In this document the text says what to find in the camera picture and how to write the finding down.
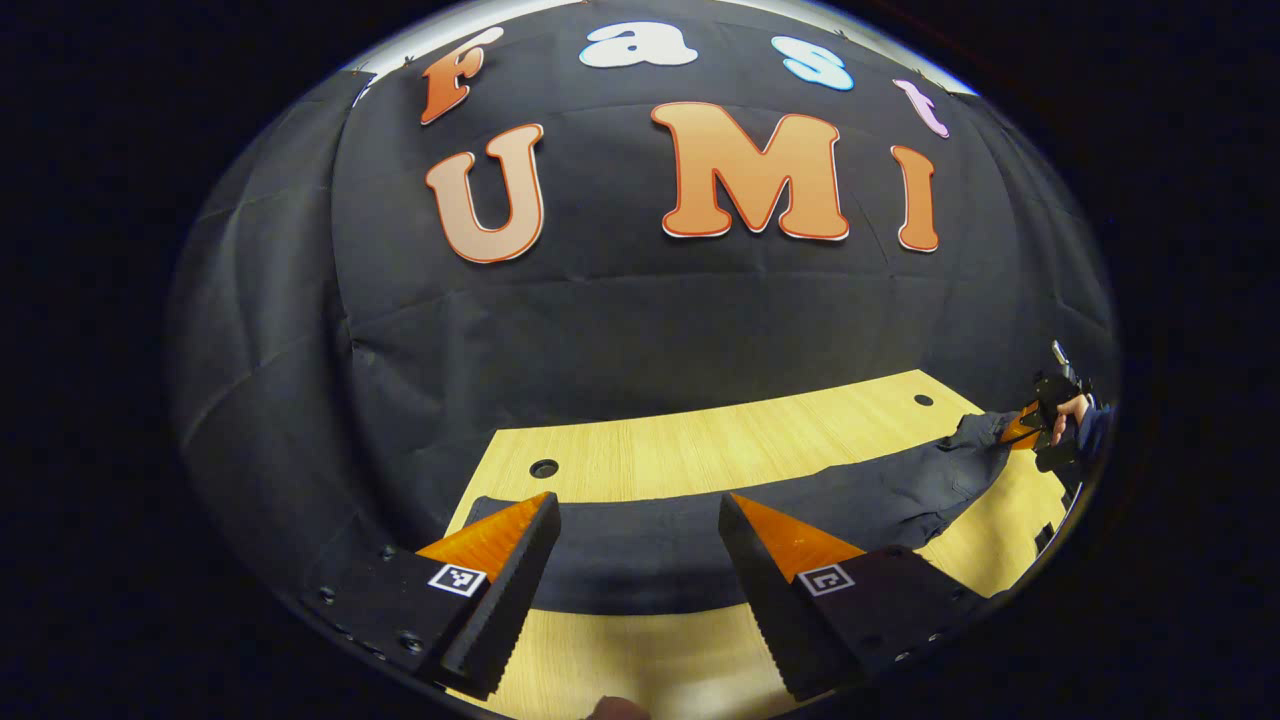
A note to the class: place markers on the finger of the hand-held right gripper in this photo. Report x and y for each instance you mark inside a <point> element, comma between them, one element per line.
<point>1022,428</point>

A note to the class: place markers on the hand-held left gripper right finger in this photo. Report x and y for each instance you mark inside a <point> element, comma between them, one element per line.
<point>770,610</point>

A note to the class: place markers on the dark denim jeans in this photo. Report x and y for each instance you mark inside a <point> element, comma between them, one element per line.
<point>650,550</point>

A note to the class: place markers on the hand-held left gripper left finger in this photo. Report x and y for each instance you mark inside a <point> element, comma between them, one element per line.
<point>510,600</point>

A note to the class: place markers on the black backdrop cloth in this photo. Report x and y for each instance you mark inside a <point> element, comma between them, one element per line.
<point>600,340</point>

